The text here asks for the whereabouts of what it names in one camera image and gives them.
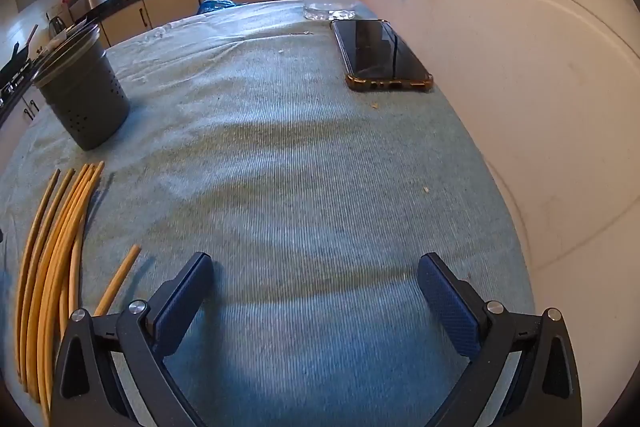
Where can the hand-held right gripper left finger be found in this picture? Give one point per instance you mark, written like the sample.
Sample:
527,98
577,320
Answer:
182,302

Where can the teal tablecloth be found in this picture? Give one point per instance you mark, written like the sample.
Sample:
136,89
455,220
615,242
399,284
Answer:
300,167

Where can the gas stove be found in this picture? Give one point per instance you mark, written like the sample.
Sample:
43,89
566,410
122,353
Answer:
12,82

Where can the bunch of wooden chopsticks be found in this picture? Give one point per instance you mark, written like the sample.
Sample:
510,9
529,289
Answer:
52,267

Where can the dark grey utensil holder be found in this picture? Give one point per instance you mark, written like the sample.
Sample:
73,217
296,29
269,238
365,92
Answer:
85,107

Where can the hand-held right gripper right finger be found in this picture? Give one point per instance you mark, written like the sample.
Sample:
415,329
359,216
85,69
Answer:
450,307

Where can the steel kettle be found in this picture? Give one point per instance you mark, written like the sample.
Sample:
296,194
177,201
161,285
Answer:
56,25

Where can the blue plastic bag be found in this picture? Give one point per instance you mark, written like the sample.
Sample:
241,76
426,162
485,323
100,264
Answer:
215,5

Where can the black smartphone orange case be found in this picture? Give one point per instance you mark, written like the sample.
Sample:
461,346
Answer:
380,52

